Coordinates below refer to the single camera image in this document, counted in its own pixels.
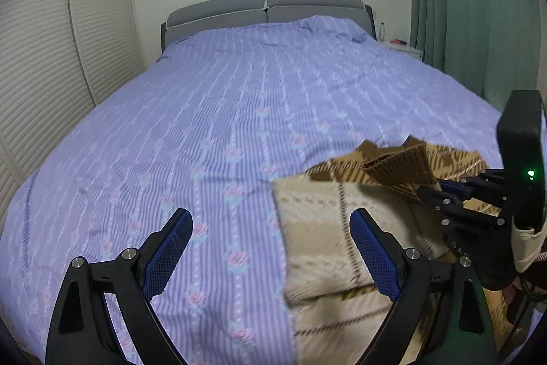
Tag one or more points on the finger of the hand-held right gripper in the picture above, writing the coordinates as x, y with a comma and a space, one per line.
485, 185
457, 213

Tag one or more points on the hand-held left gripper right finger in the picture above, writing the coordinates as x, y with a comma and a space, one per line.
374, 254

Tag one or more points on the small red item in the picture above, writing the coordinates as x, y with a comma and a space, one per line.
397, 41

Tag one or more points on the brown plaid blanket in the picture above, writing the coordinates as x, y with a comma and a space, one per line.
324, 219

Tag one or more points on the bed with purple sheet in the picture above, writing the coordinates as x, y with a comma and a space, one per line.
213, 112

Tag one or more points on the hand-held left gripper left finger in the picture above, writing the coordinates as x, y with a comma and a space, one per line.
169, 254

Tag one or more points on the grey upholstered bed headboard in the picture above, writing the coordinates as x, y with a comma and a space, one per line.
239, 12

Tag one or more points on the white louvered wardrobe doors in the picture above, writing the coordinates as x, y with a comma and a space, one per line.
47, 48

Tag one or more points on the clear plastic water bottle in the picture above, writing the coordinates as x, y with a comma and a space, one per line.
381, 31

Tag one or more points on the white nightstand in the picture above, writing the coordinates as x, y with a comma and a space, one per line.
404, 47

